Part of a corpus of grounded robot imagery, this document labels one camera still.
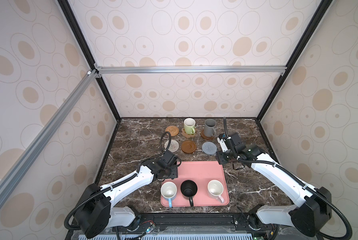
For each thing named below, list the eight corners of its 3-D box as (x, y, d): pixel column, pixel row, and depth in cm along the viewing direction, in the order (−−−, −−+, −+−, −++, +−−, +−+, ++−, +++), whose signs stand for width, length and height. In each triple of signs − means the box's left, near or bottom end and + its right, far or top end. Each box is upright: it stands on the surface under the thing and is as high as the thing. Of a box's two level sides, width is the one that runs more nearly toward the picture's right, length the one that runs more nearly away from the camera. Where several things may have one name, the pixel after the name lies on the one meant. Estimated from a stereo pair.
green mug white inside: (183, 137, 109) (183, 128, 102) (183, 126, 116) (183, 117, 109) (194, 137, 109) (195, 128, 102) (194, 126, 116) (194, 117, 109)
